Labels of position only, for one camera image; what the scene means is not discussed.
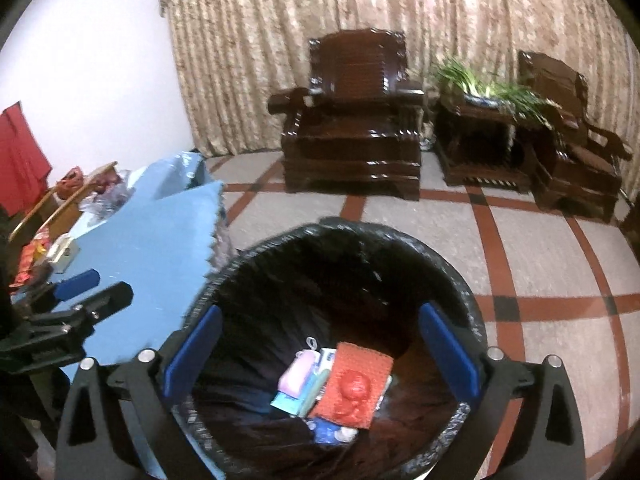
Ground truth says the red embossed packet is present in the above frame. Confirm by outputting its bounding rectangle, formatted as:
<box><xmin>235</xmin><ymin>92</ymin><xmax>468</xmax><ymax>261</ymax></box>
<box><xmin>307</xmin><ymin>342</ymin><xmax>393</xmax><ymax>431</ymax></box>

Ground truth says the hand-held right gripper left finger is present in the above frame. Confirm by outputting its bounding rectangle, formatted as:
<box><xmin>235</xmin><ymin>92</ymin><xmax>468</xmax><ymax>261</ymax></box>
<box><xmin>55</xmin><ymin>304</ymin><xmax>223</xmax><ymax>480</ymax></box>

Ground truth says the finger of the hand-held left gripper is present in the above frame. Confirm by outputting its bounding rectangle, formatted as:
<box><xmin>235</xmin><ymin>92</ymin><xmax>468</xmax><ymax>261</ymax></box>
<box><xmin>30</xmin><ymin>281</ymin><xmax>135</xmax><ymax>333</ymax></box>
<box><xmin>10</xmin><ymin>269</ymin><xmax>100</xmax><ymax>311</ymax></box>

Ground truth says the wide dark wooden armchair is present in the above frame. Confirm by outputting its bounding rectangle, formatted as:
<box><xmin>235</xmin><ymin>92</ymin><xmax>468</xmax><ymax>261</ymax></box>
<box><xmin>267</xmin><ymin>30</ymin><xmax>426</xmax><ymax>202</ymax></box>

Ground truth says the dish of red snack packets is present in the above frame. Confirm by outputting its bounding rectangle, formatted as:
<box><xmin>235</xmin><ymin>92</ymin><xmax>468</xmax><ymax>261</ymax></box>
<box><xmin>12</xmin><ymin>227</ymin><xmax>53</xmax><ymax>288</ymax></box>

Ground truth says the red cloth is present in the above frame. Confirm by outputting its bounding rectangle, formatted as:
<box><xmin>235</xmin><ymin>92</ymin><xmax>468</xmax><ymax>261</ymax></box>
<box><xmin>0</xmin><ymin>101</ymin><xmax>53</xmax><ymax>206</ymax></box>

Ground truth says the light blue tablecloth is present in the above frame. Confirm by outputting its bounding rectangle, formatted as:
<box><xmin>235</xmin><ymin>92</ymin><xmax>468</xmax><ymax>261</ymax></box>
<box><xmin>135</xmin><ymin>151</ymin><xmax>213</xmax><ymax>201</ymax></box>

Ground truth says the beige tissue box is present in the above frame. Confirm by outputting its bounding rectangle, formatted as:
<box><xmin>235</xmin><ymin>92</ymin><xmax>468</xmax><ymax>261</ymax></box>
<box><xmin>47</xmin><ymin>234</ymin><xmax>81</xmax><ymax>273</ymax></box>

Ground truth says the blue felt tablecloth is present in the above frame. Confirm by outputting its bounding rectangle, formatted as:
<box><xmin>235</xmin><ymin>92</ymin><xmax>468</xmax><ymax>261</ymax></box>
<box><xmin>10</xmin><ymin>180</ymin><xmax>228</xmax><ymax>480</ymax></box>

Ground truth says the red apple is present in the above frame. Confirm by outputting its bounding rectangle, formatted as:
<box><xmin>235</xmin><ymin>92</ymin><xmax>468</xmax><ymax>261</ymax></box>
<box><xmin>95</xmin><ymin>172</ymin><xmax>126</xmax><ymax>195</ymax></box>

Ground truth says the white small box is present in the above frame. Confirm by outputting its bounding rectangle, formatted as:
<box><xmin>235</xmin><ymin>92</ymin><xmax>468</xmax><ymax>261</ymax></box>
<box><xmin>300</xmin><ymin>347</ymin><xmax>342</xmax><ymax>411</ymax></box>

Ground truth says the beige patterned curtain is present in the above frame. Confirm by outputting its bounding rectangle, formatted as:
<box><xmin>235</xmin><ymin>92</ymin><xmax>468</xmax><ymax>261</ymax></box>
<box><xmin>155</xmin><ymin>0</ymin><xmax>640</xmax><ymax>196</ymax></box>

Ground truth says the potted green plant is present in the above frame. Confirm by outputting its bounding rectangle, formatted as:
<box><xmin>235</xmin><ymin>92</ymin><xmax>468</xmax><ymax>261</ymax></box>
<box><xmin>432</xmin><ymin>57</ymin><xmax>561</xmax><ymax>128</ymax></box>

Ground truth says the narrow dark wooden armchair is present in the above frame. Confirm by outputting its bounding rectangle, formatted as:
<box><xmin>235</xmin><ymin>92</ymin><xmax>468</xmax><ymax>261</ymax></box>
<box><xmin>517</xmin><ymin>50</ymin><xmax>633</xmax><ymax>223</ymax></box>

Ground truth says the pink small box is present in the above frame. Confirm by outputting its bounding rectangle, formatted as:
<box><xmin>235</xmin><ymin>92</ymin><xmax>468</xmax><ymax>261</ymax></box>
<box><xmin>276</xmin><ymin>350</ymin><xmax>321</xmax><ymax>396</ymax></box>

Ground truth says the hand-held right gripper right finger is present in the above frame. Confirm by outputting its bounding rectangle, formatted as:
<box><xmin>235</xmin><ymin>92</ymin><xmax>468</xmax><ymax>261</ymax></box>
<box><xmin>417</xmin><ymin>301</ymin><xmax>588</xmax><ymax>480</ymax></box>

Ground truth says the dark wooden side table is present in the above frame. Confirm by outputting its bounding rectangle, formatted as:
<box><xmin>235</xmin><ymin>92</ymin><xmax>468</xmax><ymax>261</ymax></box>
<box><xmin>434</xmin><ymin>92</ymin><xmax>533</xmax><ymax>193</ymax></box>

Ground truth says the trash bin with black bag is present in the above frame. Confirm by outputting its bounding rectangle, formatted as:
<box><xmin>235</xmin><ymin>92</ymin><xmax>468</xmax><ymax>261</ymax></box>
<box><xmin>172</xmin><ymin>217</ymin><xmax>488</xmax><ymax>480</ymax></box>

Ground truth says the glass fruit bowl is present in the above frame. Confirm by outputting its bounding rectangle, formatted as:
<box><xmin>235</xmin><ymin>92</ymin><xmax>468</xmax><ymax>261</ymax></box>
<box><xmin>80</xmin><ymin>170</ymin><xmax>136</xmax><ymax>218</ymax></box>

